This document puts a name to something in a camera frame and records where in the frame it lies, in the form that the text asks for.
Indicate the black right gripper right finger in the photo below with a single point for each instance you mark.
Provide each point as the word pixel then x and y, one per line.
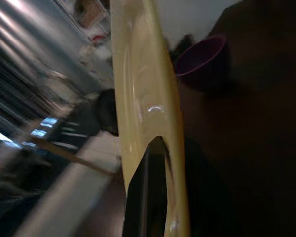
pixel 202 202

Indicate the purple cup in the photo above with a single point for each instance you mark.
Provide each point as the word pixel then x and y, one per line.
pixel 199 59

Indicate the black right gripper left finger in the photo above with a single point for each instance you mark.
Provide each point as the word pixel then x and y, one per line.
pixel 145 197

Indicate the yellow plate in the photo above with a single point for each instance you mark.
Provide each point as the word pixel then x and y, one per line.
pixel 143 74

